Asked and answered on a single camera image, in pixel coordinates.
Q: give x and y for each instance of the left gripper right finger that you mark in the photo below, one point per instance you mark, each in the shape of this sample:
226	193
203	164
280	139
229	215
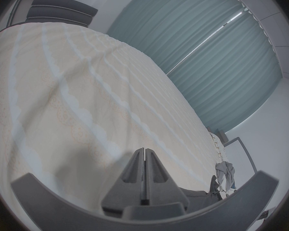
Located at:
161	191

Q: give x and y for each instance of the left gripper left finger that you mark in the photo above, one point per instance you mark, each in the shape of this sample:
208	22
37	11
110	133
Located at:
130	191

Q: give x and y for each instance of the black T-shirt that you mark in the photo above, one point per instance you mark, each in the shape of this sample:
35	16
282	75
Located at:
200	196

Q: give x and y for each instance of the grey garment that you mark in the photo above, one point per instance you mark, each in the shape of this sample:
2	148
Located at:
227	171

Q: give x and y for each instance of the white printed pillow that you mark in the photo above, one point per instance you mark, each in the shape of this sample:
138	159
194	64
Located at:
219	148

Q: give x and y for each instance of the dark blue garment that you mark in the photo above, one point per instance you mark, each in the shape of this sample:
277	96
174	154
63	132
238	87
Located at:
234	185

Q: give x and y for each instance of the grey bedside table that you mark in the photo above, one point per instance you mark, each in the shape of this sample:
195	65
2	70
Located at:
222	136

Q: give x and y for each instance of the bed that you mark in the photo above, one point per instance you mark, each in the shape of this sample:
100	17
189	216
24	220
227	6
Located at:
86	92

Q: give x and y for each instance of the black chest of drawers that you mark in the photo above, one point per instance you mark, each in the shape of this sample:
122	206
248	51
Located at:
62	11

